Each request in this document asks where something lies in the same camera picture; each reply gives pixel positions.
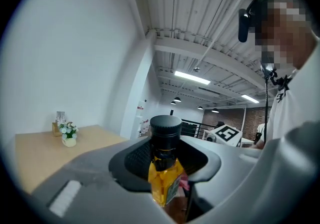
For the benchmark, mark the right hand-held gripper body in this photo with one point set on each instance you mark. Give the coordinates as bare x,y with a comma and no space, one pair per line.
226,134

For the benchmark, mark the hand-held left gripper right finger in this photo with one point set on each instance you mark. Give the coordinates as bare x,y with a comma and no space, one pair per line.
250,180

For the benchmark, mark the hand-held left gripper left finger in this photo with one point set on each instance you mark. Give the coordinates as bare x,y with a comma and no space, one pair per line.
100,193

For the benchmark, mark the pink cloth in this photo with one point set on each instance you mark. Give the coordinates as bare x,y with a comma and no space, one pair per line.
185,181

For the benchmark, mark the yellow bottle with black cap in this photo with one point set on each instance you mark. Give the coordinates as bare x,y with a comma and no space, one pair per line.
165,165

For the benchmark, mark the black metal railing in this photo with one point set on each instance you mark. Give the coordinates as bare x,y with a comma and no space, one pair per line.
193,129

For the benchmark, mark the long fluorescent ceiling light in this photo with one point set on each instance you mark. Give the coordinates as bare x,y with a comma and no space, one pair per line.
250,98
192,77

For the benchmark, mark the white flowers in cream pot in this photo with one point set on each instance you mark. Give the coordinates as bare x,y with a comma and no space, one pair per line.
68,133

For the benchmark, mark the person's white shirt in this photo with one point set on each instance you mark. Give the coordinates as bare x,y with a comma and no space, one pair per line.
295,103

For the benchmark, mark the wooden holder with papers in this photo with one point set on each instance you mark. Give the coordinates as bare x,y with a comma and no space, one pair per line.
58,124

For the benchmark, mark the white shelf with red items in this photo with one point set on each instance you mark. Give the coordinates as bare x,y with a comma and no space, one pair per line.
142,120

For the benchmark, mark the black head-worn camera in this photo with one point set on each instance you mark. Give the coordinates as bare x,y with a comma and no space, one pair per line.
246,22

